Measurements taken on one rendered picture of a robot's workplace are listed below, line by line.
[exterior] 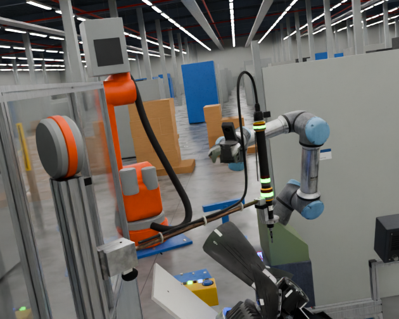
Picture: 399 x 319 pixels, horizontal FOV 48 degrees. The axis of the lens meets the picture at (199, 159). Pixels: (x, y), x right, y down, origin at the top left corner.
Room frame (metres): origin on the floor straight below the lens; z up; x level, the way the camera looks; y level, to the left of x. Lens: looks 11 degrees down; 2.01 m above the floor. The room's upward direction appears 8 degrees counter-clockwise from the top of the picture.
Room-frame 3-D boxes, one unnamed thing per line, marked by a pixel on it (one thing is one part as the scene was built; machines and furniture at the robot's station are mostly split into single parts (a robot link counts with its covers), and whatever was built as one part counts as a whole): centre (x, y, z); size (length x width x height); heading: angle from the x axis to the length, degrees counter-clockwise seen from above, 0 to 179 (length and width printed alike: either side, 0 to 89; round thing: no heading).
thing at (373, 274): (1.95, -0.74, 0.96); 0.03 x 0.03 x 0.20; 2
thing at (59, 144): (1.13, 0.35, 1.88); 0.17 x 0.15 x 0.16; 2
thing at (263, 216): (1.56, -0.22, 1.50); 0.09 x 0.07 x 0.10; 127
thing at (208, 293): (1.91, 0.08, 1.02); 0.16 x 0.10 x 0.11; 92
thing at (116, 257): (1.19, 0.27, 1.55); 0.10 x 0.07 x 0.08; 127
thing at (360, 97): (3.41, -1.10, 1.10); 1.21 x 0.05 x 2.20; 92
